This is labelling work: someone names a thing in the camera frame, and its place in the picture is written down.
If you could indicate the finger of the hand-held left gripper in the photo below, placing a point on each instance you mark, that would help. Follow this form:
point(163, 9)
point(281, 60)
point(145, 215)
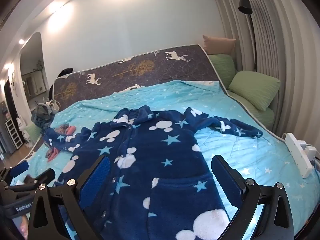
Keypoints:
point(46, 175)
point(20, 168)

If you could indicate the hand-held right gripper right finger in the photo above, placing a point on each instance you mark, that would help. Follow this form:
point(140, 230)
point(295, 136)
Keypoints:
point(225, 180)

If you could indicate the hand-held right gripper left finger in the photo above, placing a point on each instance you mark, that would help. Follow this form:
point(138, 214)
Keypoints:
point(96, 180)

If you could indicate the navy star print fleece robe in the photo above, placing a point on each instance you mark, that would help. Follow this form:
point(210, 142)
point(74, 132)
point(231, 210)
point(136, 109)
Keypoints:
point(160, 160)

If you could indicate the pile of grey blue clothes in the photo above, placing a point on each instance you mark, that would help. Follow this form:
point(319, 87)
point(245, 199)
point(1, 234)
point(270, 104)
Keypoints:
point(42, 113)

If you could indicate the red patterned small garment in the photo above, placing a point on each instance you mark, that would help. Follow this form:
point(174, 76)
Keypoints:
point(51, 153)

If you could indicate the turquoise star print blanket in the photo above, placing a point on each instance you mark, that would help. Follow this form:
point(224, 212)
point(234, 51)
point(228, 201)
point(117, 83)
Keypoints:
point(250, 160)

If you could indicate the white rack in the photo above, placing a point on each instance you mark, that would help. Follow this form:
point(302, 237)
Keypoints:
point(12, 135)

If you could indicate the green cushion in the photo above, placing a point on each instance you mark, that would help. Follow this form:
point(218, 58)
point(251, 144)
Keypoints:
point(32, 133)

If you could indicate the white rabbit figure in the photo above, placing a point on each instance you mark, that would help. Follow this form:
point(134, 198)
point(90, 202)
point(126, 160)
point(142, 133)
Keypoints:
point(22, 127)

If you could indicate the pink floral small garment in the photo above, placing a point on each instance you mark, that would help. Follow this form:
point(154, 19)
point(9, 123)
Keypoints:
point(63, 129)

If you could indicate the white power strip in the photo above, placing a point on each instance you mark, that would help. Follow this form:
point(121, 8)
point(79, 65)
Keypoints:
point(298, 155)

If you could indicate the white charger plug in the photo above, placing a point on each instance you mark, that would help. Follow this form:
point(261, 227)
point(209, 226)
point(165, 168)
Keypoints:
point(308, 150)

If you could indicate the green pillow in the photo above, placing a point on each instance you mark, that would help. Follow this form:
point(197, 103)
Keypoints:
point(255, 88)
point(221, 68)

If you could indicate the dark cloth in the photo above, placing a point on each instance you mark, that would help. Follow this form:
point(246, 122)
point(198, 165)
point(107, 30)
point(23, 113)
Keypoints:
point(66, 72)

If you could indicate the purple deer print mattress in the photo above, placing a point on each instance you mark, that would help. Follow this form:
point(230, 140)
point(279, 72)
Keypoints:
point(155, 67)

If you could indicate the beige curtain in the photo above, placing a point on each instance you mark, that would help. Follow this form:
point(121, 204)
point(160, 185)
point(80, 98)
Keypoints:
point(287, 42)

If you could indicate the black floor lamp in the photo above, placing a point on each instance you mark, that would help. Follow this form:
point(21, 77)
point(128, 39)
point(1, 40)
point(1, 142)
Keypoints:
point(245, 5)

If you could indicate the arched wall mirror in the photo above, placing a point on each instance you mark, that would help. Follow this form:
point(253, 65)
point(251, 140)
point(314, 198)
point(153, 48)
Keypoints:
point(33, 75)

